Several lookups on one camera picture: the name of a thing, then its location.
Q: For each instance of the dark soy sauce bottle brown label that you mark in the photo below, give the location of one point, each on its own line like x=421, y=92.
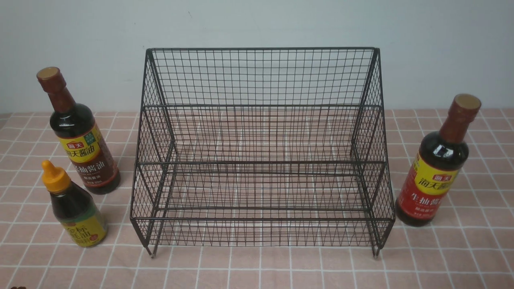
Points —
x=76, y=128

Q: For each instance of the black wire mesh shelf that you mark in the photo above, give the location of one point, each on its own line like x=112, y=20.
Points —
x=262, y=147

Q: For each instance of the small bottle orange cap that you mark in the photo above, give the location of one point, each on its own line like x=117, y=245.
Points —
x=73, y=207

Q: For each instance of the pink checkered tablecloth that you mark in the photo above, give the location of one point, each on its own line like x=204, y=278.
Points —
x=469, y=245

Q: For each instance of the soy sauce bottle red label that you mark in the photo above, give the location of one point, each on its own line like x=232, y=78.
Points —
x=439, y=159

